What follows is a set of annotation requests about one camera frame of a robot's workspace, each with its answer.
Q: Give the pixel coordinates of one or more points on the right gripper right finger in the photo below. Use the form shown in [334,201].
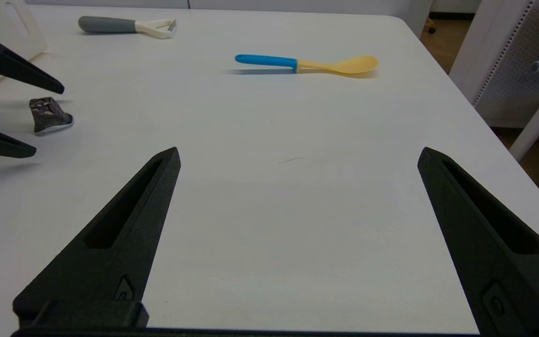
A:
[508,281]

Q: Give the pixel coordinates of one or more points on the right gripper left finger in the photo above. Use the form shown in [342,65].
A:
[110,262]

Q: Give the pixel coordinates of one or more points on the cream rectangular box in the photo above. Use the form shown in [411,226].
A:
[17,28]

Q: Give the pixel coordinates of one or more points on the white side desk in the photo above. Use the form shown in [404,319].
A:
[538,121]

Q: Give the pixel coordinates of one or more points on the white pegboard panel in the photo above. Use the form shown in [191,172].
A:
[498,56]

